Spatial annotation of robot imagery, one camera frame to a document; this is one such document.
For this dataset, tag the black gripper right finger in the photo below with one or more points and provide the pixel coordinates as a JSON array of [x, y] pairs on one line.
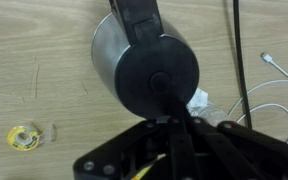
[[250, 150]]

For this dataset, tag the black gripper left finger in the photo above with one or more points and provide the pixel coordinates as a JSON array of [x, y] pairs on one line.
[[130, 146]]

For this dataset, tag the yellow strip object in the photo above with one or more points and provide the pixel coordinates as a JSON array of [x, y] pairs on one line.
[[144, 172]]

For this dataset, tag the crumpled clear plastic wrapper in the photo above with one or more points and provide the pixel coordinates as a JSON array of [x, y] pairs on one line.
[[207, 110]]

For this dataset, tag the yellow tape roll dispenser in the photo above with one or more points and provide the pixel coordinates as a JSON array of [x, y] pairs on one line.
[[24, 137]]

